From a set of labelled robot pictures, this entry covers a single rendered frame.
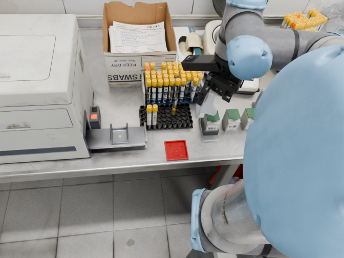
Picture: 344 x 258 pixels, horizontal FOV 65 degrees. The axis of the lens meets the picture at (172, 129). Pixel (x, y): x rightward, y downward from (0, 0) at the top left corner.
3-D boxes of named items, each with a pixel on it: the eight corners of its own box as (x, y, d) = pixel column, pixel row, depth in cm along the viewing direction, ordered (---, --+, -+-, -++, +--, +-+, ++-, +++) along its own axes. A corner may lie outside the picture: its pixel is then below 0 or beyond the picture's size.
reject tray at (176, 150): (166, 161, 83) (167, 159, 82) (164, 142, 86) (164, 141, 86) (188, 159, 84) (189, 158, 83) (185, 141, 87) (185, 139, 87)
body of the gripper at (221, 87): (227, 105, 71) (241, 71, 61) (199, 89, 73) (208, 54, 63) (241, 88, 74) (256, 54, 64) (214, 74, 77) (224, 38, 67)
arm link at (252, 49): (301, 53, 44) (289, 14, 50) (233, 47, 44) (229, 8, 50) (282, 87, 51) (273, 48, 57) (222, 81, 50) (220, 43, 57)
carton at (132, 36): (106, 85, 98) (101, 52, 85) (107, 35, 113) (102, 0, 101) (174, 83, 101) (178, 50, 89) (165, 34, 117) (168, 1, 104)
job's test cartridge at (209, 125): (203, 134, 88) (207, 123, 82) (201, 122, 90) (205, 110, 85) (216, 133, 88) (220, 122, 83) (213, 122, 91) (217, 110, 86)
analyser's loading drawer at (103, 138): (77, 152, 80) (73, 143, 75) (79, 133, 83) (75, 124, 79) (147, 147, 82) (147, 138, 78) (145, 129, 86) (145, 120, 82)
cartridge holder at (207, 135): (201, 142, 87) (203, 136, 85) (198, 120, 92) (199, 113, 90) (218, 142, 88) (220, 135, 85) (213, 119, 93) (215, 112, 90)
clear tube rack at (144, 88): (143, 107, 94) (143, 93, 88) (141, 85, 99) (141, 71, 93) (201, 104, 96) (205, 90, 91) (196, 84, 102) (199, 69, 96)
